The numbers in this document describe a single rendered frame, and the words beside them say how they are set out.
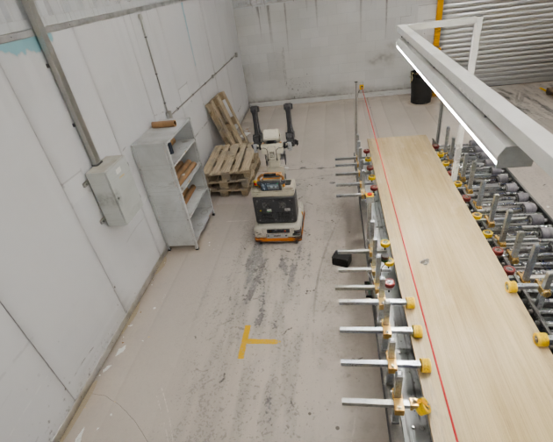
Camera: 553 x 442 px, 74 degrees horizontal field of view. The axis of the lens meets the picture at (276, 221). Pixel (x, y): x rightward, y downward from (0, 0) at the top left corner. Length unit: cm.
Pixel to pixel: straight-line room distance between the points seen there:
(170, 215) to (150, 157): 81
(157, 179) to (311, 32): 660
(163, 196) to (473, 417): 385
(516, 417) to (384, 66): 900
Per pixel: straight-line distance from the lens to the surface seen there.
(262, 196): 461
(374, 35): 1029
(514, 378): 265
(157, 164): 462
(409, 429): 266
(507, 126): 151
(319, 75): 1040
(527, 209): 424
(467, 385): 254
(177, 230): 505
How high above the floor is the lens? 296
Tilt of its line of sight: 33 degrees down
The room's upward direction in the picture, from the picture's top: 9 degrees counter-clockwise
